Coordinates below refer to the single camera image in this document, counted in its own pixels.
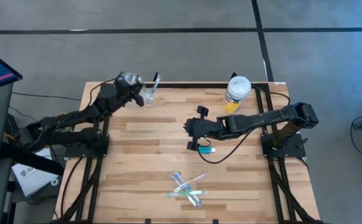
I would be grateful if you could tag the black table clamp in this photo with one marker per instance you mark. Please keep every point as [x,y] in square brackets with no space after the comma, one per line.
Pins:
[215,221]
[147,221]
[233,76]
[155,74]

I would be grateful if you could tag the white tape roll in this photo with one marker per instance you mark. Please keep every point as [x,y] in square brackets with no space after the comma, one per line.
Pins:
[52,182]

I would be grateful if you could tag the yellow disinfecting wipes canister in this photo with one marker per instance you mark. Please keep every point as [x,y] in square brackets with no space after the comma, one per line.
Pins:
[239,86]

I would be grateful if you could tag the white printed paper sheet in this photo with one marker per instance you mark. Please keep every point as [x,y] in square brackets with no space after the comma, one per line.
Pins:
[31,183]

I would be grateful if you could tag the small teal tube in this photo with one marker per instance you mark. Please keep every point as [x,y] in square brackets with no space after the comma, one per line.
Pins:
[205,150]

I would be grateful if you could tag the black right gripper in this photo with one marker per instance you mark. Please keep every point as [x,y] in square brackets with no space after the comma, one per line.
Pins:
[202,129]

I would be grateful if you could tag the white label sticker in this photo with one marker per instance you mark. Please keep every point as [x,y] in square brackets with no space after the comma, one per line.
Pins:
[280,83]

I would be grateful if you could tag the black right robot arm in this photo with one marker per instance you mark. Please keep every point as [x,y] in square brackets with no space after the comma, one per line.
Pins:
[262,119]

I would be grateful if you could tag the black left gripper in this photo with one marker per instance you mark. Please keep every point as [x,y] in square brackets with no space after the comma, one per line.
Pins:
[125,91]

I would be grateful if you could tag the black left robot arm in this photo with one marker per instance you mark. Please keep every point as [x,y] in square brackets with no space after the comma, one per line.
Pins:
[75,116]

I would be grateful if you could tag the black floor object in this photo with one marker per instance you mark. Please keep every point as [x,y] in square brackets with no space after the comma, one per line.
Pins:
[39,211]

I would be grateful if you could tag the blue toothbrush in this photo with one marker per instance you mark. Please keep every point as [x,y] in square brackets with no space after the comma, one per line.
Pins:
[128,77]
[156,84]

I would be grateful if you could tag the black stand leg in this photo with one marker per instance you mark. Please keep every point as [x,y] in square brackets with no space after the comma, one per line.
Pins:
[31,160]

